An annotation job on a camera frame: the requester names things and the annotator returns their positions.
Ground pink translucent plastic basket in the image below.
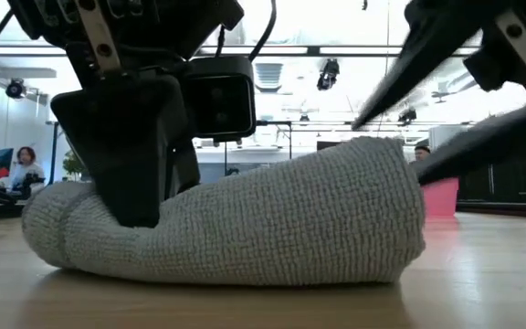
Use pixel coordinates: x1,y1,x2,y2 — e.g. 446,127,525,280
420,177,460,218

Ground grey microfiber towel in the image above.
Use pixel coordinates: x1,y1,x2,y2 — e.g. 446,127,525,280
20,135,427,288

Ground black metal frame stand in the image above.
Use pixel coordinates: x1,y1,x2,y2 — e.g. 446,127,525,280
223,120,293,177

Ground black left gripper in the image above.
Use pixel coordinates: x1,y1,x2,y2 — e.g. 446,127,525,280
6,0,246,228

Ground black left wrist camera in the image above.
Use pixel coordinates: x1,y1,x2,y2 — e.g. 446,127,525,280
183,55,258,142

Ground person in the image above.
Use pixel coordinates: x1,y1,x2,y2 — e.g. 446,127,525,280
10,145,47,193
412,144,432,164

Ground black left camera cable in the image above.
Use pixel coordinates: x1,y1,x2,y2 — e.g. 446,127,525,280
215,0,277,63

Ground green bushy plant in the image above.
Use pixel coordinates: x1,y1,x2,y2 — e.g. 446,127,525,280
61,149,89,183

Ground black partition panels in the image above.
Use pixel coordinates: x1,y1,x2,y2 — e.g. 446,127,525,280
457,162,526,205

